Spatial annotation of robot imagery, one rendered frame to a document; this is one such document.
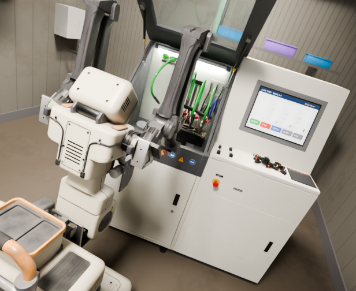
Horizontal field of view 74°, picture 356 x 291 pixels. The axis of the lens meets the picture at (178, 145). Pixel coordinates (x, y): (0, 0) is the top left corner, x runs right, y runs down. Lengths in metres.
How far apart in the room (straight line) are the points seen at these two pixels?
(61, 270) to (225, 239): 1.21
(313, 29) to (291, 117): 2.07
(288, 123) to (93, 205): 1.30
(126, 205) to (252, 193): 0.92
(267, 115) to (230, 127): 0.25
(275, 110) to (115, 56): 3.22
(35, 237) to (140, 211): 1.06
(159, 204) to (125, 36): 3.11
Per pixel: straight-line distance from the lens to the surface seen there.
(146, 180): 1.69
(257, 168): 1.55
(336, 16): 3.72
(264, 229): 1.80
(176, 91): 0.92
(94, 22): 1.13
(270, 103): 1.71
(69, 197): 1.15
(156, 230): 1.94
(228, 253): 1.97
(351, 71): 3.76
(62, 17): 3.65
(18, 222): 0.98
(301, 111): 1.76
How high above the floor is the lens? 1.61
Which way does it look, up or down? 26 degrees down
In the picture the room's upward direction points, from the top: 18 degrees clockwise
